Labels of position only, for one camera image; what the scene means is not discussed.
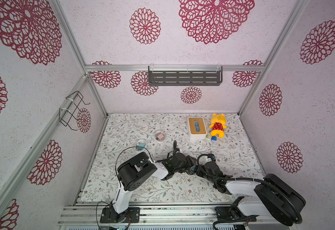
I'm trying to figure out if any pink charger plug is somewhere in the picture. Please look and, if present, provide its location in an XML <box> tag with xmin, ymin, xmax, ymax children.
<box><xmin>156</xmin><ymin>132</ymin><xmax>165</xmax><ymax>141</ymax></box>

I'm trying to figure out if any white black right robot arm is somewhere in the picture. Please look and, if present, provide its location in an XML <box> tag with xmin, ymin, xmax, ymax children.
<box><xmin>196</xmin><ymin>160</ymin><xmax>306</xmax><ymax>226</ymax></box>

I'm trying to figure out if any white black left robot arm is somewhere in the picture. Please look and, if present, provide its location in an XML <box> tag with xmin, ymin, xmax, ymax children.
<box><xmin>112</xmin><ymin>141</ymin><xmax>197</xmax><ymax>214</ymax></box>

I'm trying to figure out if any white wooden-top tissue box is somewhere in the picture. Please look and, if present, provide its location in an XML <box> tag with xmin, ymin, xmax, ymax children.
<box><xmin>188</xmin><ymin>117</ymin><xmax>207</xmax><ymax>140</ymax></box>

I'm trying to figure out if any yellow plush bear toy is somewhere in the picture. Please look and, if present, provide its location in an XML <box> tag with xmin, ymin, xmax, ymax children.
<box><xmin>209</xmin><ymin>114</ymin><xmax>227</xmax><ymax>138</ymax></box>

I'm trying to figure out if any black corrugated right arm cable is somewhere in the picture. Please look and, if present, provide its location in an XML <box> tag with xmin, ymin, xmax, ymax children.
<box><xmin>196</xmin><ymin>153</ymin><xmax>303</xmax><ymax>230</ymax></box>

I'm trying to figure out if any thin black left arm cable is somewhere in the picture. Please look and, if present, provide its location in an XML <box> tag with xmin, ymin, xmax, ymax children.
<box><xmin>95</xmin><ymin>146</ymin><xmax>174</xmax><ymax>230</ymax></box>

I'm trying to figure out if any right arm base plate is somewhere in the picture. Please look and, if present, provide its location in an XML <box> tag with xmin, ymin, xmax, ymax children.
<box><xmin>214</xmin><ymin>206</ymin><xmax>257</xmax><ymax>222</ymax></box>

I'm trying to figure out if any grey wall shelf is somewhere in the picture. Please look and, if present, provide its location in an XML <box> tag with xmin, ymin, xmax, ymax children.
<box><xmin>147</xmin><ymin>66</ymin><xmax>223</xmax><ymax>86</ymax></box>

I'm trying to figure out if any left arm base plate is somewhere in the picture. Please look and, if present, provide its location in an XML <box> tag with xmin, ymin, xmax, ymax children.
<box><xmin>99</xmin><ymin>207</ymin><xmax>141</xmax><ymax>223</ymax></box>

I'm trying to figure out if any aluminium front rail frame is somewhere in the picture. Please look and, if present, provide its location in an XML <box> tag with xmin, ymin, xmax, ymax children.
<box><xmin>56</xmin><ymin>202</ymin><xmax>299</xmax><ymax>230</ymax></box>

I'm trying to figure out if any black wire wall rack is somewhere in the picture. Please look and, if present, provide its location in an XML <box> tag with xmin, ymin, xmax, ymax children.
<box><xmin>58</xmin><ymin>91</ymin><xmax>91</xmax><ymax>133</ymax></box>

